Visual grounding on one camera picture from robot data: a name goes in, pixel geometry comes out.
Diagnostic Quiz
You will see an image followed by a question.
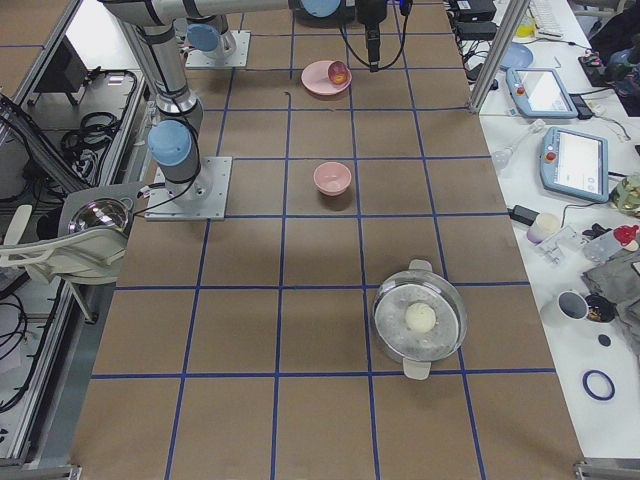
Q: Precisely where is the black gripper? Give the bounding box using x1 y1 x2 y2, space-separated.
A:
355 0 387 73

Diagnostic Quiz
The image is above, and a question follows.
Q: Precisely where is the red apple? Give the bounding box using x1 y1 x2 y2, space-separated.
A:
327 61 350 85

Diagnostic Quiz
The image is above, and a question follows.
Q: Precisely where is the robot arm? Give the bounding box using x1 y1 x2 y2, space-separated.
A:
103 1 302 207

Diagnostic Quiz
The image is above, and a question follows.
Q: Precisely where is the pink plate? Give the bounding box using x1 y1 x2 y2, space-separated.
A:
301 60 352 96

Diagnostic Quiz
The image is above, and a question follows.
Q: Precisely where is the blue plate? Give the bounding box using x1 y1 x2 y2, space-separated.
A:
500 42 534 71

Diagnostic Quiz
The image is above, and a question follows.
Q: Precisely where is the pink bowl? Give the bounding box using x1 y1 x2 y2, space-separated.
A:
313 161 352 196

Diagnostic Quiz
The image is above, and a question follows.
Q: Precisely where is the steel bowl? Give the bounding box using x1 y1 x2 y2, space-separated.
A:
67 198 130 234

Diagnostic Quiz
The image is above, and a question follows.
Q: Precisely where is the far teach pendant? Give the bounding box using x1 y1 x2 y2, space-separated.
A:
505 68 578 119

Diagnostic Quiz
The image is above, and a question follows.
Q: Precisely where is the teach pendant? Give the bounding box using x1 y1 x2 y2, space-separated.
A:
539 127 609 203
505 68 578 119

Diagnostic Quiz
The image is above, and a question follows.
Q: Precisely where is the near teach pendant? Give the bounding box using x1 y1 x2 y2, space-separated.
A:
539 127 609 203

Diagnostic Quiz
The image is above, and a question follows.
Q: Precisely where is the glass pot lid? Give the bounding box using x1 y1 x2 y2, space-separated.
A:
370 259 468 380

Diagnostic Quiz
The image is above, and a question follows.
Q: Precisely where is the white steamed bun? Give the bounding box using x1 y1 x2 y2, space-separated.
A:
405 302 437 333

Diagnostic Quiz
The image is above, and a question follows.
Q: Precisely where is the white mug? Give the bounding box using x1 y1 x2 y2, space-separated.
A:
540 290 589 325

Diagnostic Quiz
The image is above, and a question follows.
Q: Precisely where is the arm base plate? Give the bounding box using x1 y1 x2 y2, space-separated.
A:
185 30 251 70
143 156 232 221

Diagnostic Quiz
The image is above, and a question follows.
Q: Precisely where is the aluminium frame post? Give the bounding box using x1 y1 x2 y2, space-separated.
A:
467 0 529 114

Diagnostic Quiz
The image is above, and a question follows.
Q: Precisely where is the blue rubber ring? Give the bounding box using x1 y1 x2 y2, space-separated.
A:
581 369 616 401

